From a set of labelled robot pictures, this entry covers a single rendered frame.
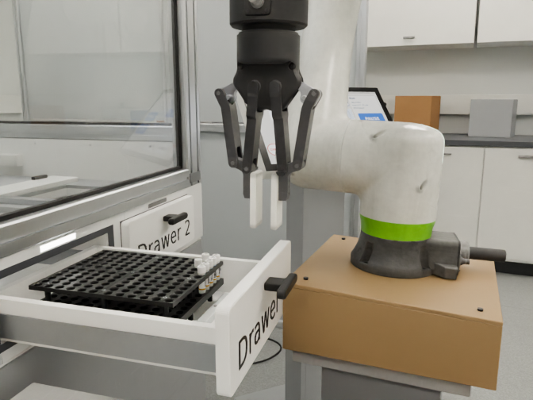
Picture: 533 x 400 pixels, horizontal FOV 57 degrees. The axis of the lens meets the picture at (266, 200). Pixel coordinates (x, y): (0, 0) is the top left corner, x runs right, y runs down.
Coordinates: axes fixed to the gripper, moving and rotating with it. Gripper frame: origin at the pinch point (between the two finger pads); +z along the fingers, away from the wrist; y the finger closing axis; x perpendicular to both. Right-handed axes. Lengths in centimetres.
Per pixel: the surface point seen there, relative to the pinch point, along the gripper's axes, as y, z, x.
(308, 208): -13, 21, 94
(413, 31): 14, -64, 329
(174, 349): -8.6, 17.1, -9.3
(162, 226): -32.8, 14.2, 33.3
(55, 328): -25.4, 16.8, -9.3
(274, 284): 0.7, 11.9, 2.2
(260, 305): -0.9, 14.6, 0.7
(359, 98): 0, -14, 113
